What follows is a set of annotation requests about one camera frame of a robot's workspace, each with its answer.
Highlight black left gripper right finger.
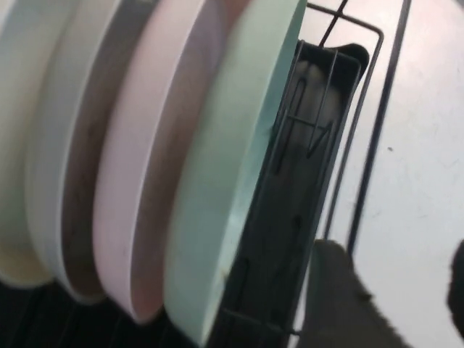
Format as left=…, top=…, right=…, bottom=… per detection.
left=447, top=241, right=464, bottom=322

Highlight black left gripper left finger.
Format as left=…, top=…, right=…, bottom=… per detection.
left=300, top=239, right=403, bottom=348

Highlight mint green plate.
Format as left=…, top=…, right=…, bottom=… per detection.
left=162, top=0, right=309, bottom=347

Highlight pink plate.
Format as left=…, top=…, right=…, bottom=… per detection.
left=92, top=0, right=240, bottom=323

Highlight grey plate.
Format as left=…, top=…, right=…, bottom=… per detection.
left=25, top=0, right=157, bottom=304

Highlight cream plate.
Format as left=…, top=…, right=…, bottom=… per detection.
left=0, top=0, right=73, bottom=289

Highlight black wire dish rack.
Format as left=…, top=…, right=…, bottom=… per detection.
left=217, top=0, right=413, bottom=348
left=0, top=39, right=370, bottom=348

